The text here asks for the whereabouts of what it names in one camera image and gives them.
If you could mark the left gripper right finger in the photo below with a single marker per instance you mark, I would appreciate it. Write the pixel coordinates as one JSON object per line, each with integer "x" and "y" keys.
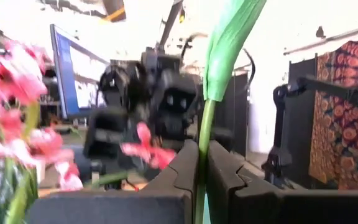
{"x": 244, "y": 202}

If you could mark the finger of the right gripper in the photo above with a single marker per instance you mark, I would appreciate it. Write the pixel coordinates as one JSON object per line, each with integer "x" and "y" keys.
{"x": 224, "y": 138}
{"x": 107, "y": 133}

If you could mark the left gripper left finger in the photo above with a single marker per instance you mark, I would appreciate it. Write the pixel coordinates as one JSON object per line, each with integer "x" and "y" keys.
{"x": 166, "y": 199}

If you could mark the pink artificial flower bunch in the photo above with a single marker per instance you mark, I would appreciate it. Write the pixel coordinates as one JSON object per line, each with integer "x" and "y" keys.
{"x": 17, "y": 81}
{"x": 148, "y": 152}

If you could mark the red artificial tulip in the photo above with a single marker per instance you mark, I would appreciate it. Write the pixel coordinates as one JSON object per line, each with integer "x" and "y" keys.
{"x": 225, "y": 46}

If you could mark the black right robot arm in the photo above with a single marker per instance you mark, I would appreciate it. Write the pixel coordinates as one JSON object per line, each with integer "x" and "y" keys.
{"x": 169, "y": 25}

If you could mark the monitor with blue screen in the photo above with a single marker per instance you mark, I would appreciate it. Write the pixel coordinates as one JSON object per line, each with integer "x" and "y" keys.
{"x": 73, "y": 77}

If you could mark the black metal stand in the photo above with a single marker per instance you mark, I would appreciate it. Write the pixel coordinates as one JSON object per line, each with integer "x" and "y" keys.
{"x": 300, "y": 124}

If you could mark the orange mandala patterned cloth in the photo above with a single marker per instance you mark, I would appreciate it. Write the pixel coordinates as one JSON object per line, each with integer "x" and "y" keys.
{"x": 343, "y": 130}

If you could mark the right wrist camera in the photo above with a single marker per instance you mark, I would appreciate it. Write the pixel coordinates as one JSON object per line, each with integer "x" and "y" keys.
{"x": 177, "y": 99}

